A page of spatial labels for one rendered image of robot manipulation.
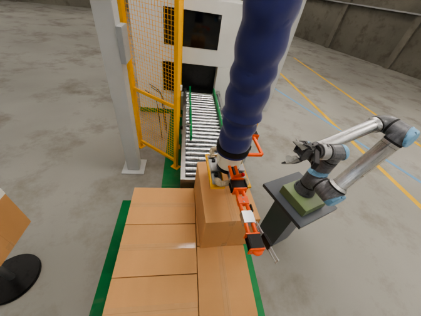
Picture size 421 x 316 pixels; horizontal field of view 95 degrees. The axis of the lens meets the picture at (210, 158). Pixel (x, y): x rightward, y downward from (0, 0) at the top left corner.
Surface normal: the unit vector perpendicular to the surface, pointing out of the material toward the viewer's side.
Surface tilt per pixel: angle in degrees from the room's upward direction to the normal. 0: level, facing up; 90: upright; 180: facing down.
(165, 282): 0
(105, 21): 90
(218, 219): 0
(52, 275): 0
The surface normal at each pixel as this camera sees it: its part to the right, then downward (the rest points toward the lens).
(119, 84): 0.09, 0.68
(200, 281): 0.13, -0.74
